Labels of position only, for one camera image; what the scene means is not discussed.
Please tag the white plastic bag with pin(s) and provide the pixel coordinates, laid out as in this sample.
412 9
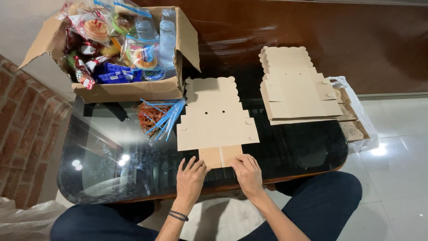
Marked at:
26 221

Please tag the scalloped cardboard box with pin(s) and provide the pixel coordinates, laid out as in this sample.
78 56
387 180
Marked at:
215 117

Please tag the cardboard carton of snacks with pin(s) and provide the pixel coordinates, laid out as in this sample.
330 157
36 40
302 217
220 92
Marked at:
117 57

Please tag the person's left hand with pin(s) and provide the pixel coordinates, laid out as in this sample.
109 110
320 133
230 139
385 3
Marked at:
190 182

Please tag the stack of cardboard box blanks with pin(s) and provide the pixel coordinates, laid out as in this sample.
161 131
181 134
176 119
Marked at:
294 87

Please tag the plastic bag of brown cartons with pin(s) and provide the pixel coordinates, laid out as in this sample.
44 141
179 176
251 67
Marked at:
354 124

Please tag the bundle of orange rubber bands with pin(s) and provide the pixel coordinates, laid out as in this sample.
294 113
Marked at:
148 117

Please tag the person's right fingers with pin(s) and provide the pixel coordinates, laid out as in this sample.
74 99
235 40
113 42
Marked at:
242 162

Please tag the bag of blue straws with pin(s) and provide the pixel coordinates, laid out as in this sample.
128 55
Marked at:
169 117

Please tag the person's right hand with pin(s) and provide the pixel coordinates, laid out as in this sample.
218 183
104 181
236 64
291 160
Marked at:
250 177

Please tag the person's dark blue trousers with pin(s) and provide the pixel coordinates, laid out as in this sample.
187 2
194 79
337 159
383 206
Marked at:
321 204

